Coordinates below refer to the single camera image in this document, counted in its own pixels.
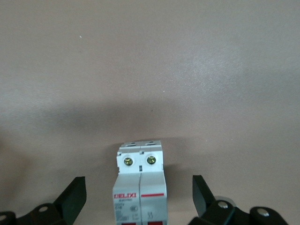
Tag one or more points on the white red circuit breaker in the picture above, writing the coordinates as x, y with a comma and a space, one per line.
140, 182

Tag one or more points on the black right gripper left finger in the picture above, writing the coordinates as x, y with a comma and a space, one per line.
68, 201

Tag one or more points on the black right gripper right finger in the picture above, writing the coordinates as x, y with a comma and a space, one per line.
204, 201

